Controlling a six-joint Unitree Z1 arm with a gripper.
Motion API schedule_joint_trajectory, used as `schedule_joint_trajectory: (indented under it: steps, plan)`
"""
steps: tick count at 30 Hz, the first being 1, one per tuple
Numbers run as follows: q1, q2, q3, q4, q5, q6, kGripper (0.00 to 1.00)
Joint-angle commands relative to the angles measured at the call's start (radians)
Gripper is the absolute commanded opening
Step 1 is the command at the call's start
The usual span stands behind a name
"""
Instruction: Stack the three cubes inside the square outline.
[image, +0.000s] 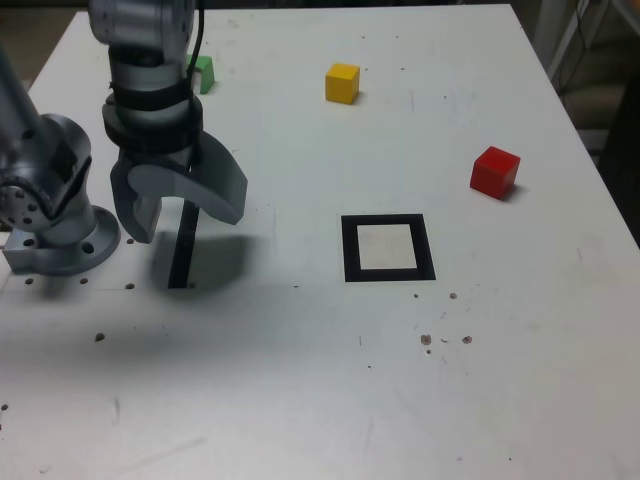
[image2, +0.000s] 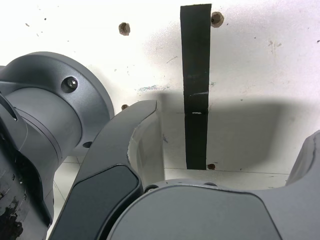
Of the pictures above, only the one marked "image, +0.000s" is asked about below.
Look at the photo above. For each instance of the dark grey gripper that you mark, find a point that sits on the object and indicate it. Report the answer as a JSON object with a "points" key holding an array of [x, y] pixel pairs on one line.
{"points": [[160, 157]]}

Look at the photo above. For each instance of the green cube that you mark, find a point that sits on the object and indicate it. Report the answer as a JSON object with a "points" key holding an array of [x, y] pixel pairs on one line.
{"points": [[207, 80]]}

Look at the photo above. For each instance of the yellow cube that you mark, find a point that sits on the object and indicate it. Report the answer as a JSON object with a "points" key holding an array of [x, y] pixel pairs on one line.
{"points": [[341, 85]]}

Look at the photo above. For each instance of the red cube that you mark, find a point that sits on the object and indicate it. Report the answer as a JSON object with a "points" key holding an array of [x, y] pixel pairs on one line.
{"points": [[492, 172]]}

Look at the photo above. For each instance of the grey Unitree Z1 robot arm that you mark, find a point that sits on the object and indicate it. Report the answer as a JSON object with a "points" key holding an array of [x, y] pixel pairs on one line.
{"points": [[50, 150]]}

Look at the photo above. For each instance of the black tape square outline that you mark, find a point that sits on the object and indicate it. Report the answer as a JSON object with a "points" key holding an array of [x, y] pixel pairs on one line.
{"points": [[382, 221]]}

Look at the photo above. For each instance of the black tape strip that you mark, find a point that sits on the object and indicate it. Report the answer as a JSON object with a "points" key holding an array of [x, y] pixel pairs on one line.
{"points": [[181, 260]]}

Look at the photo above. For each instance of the white metal rack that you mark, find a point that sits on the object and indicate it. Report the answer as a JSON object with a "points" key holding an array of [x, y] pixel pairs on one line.
{"points": [[565, 45]]}

